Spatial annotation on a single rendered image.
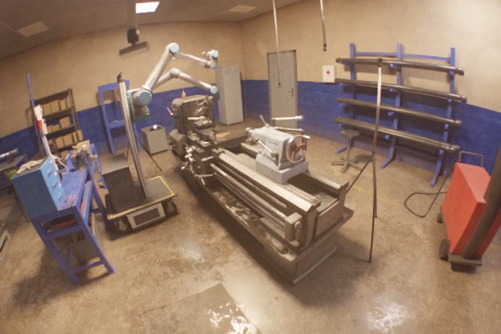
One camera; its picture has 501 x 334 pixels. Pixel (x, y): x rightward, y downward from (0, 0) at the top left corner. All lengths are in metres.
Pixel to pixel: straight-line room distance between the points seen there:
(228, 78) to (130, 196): 4.86
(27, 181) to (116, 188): 1.07
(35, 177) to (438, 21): 5.38
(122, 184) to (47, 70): 4.73
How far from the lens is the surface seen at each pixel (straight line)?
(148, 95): 2.18
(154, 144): 5.12
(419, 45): 4.20
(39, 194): 2.08
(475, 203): 2.19
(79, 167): 2.85
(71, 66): 6.43
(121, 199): 2.65
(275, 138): 1.66
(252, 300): 1.91
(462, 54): 4.12
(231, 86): 6.61
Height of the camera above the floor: 1.68
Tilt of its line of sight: 20 degrees down
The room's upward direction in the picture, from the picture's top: 4 degrees counter-clockwise
